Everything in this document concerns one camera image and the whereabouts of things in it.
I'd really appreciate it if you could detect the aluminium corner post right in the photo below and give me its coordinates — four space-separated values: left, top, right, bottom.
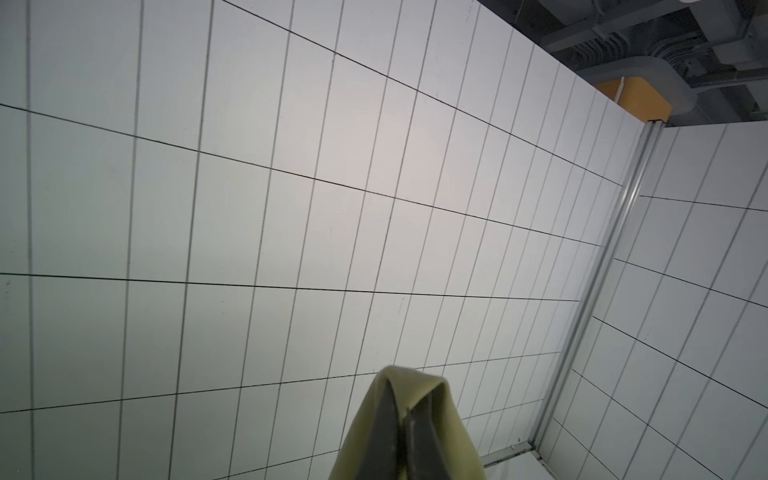
527 120 665 450

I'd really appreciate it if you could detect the orange ceiling box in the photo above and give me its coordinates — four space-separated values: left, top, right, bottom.
595 77 672 122

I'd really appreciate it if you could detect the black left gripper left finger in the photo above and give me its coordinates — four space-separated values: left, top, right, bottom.
356 382 399 480

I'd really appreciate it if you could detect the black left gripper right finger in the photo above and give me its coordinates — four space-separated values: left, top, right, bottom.
407 407 450 480

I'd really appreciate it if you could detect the grey ceiling duct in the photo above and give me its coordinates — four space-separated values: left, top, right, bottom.
539 0 768 121

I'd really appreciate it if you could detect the olive green skirt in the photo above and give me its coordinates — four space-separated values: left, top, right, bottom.
329 365 486 479

